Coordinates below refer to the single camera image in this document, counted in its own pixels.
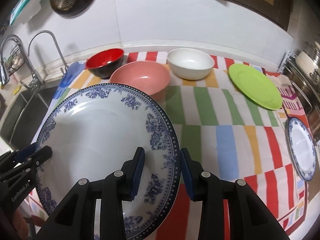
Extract red and black bowl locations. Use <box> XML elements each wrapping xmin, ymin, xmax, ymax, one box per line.
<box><xmin>85</xmin><ymin>48</ymin><xmax>124</xmax><ymax>79</ymax></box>

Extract pink bowl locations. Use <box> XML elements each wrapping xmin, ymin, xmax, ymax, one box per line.
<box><xmin>110</xmin><ymin>61</ymin><xmax>171</xmax><ymax>101</ymax></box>

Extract large blue floral plate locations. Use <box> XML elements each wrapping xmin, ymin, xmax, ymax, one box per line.
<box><xmin>36</xmin><ymin>83</ymin><xmax>181</xmax><ymax>239</ymax></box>

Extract cream pot with lid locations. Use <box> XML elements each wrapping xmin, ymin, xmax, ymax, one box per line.
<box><xmin>295</xmin><ymin>41</ymin><xmax>319</xmax><ymax>78</ymax></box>

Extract lime green plate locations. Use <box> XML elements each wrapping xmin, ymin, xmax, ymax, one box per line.
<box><xmin>228</xmin><ymin>63</ymin><xmax>283</xmax><ymax>111</ymax></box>

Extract curved chrome faucet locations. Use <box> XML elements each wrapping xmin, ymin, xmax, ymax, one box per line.
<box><xmin>27</xmin><ymin>30</ymin><xmax>68</xmax><ymax>74</ymax></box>

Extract metal pot rack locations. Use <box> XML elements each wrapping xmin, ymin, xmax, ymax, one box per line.
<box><xmin>278</xmin><ymin>51</ymin><xmax>319</xmax><ymax>142</ymax></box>

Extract steel sink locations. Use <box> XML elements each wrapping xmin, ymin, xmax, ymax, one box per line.
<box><xmin>1</xmin><ymin>83</ymin><xmax>58</xmax><ymax>150</ymax></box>

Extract teal and white box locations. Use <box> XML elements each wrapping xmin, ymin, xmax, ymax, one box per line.
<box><xmin>9</xmin><ymin>0</ymin><xmax>41</xmax><ymax>25</ymax></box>

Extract chrome pull-down faucet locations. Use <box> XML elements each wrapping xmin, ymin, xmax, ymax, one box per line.
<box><xmin>1</xmin><ymin>34</ymin><xmax>44</xmax><ymax>90</ymax></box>

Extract person's left hand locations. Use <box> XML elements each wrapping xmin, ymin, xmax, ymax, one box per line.
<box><xmin>12</xmin><ymin>210</ymin><xmax>29</xmax><ymax>239</ymax></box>

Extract white bowl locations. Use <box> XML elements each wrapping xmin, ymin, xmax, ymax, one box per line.
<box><xmin>167</xmin><ymin>48</ymin><xmax>215</xmax><ymax>80</ymax></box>

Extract colourful striped cloth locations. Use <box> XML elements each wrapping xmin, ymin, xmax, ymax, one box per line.
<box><xmin>27</xmin><ymin>51</ymin><xmax>312</xmax><ymax>240</ymax></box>

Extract wire sink basket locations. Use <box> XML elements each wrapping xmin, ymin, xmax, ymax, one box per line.
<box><xmin>4</xmin><ymin>45</ymin><xmax>24</xmax><ymax>76</ymax></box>

